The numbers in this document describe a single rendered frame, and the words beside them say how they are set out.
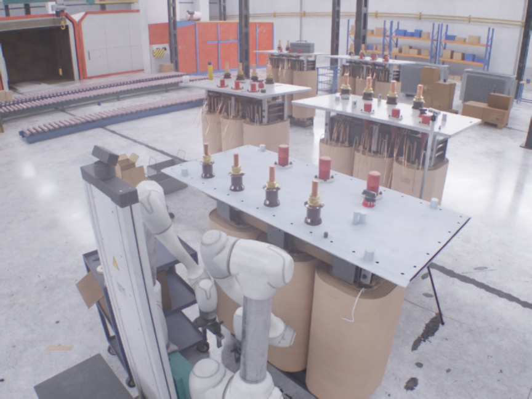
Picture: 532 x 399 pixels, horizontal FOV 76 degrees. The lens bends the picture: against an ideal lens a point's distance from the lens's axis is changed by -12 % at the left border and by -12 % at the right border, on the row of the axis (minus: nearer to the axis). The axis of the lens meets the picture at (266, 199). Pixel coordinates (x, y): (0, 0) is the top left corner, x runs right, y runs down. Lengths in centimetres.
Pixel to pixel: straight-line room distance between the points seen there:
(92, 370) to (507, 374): 277
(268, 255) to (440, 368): 215
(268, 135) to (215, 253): 325
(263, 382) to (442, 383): 177
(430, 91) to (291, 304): 1021
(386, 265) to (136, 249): 93
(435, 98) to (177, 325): 1015
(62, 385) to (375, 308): 147
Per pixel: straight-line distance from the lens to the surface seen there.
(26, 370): 333
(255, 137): 442
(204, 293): 191
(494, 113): 1137
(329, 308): 196
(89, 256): 266
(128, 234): 119
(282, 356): 252
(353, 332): 197
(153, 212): 163
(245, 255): 123
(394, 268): 155
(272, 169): 188
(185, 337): 298
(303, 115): 892
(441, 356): 321
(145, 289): 131
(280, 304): 223
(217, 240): 126
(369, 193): 199
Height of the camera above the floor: 221
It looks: 25 degrees down
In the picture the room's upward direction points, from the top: straight up
